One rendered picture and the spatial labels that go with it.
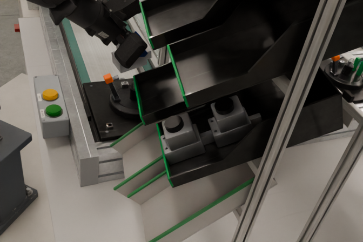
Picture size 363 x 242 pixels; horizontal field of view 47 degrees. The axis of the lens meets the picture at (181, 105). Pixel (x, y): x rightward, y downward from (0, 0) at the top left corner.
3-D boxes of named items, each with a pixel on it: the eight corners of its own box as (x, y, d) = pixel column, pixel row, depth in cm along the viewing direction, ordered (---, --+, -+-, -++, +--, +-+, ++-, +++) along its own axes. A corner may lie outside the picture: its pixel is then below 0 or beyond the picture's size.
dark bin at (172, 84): (144, 126, 75) (129, 97, 71) (136, 84, 85) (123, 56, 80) (290, 74, 74) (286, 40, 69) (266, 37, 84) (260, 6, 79)
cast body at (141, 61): (120, 74, 88) (118, 47, 83) (112, 62, 91) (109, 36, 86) (155, 61, 91) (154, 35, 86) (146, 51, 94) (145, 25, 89)
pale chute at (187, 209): (149, 261, 76) (133, 253, 74) (141, 204, 86) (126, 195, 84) (278, 184, 69) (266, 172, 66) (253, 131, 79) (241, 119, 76)
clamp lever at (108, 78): (113, 100, 111) (104, 79, 105) (112, 95, 112) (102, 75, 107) (126, 95, 111) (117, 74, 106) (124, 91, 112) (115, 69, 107)
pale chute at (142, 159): (127, 199, 87) (113, 189, 84) (122, 154, 97) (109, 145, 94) (237, 126, 79) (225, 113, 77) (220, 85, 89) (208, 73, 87)
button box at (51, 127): (42, 139, 109) (41, 121, 105) (34, 92, 124) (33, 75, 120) (69, 135, 111) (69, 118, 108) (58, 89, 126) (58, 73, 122)
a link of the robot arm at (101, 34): (98, 53, 72) (121, 26, 71) (61, 4, 83) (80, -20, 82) (129, 71, 79) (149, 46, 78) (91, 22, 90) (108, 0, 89)
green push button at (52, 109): (47, 120, 107) (46, 114, 106) (45, 110, 110) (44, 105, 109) (62, 118, 109) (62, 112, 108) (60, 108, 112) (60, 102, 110)
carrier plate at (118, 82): (100, 144, 103) (100, 138, 102) (82, 88, 120) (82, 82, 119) (188, 130, 112) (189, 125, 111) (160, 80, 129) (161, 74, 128)
